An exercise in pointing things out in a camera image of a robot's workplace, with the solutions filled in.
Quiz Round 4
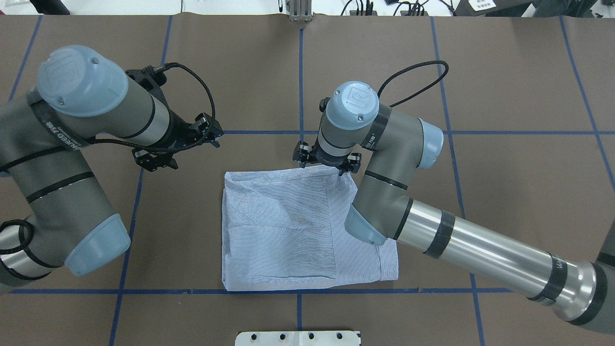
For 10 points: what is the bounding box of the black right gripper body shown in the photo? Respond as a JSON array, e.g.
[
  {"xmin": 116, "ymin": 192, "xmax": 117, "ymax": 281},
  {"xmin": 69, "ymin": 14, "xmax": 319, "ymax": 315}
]
[{"xmin": 311, "ymin": 144, "xmax": 351, "ymax": 172}]

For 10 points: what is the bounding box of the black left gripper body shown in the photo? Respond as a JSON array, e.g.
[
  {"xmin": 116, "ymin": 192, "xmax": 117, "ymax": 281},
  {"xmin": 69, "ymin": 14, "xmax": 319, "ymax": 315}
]
[{"xmin": 159, "ymin": 108, "xmax": 202, "ymax": 155}]

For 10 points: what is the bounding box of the blue striped button shirt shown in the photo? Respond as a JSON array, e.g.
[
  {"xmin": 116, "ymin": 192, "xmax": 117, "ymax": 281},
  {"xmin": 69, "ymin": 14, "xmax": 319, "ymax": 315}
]
[{"xmin": 221, "ymin": 166, "xmax": 398, "ymax": 292}]

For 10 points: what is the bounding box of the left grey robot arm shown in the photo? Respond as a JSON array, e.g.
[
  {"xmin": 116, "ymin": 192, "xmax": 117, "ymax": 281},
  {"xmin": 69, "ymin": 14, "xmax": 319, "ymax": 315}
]
[{"xmin": 1, "ymin": 45, "xmax": 223, "ymax": 294}]

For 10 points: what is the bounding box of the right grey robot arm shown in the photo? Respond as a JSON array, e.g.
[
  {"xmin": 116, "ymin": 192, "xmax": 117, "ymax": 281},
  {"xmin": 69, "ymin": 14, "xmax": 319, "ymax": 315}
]
[{"xmin": 305, "ymin": 83, "xmax": 614, "ymax": 300}]

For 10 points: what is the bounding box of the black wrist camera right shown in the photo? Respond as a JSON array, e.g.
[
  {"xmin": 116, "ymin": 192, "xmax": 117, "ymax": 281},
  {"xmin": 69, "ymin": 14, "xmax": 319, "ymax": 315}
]
[{"xmin": 319, "ymin": 97, "xmax": 331, "ymax": 112}]

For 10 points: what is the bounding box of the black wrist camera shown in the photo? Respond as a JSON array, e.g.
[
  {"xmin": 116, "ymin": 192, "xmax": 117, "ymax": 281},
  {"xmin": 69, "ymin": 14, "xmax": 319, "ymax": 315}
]
[
  {"xmin": 125, "ymin": 65, "xmax": 167, "ymax": 100},
  {"xmin": 319, "ymin": 97, "xmax": 331, "ymax": 112}
]

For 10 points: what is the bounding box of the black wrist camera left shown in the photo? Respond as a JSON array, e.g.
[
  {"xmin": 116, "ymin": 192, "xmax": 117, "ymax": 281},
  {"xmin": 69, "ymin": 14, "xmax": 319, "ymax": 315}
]
[{"xmin": 125, "ymin": 65, "xmax": 167, "ymax": 100}]

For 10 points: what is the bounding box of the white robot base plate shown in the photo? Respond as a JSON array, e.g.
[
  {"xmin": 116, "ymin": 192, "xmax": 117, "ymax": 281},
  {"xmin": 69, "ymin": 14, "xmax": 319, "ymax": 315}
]
[{"xmin": 234, "ymin": 330, "xmax": 362, "ymax": 346}]

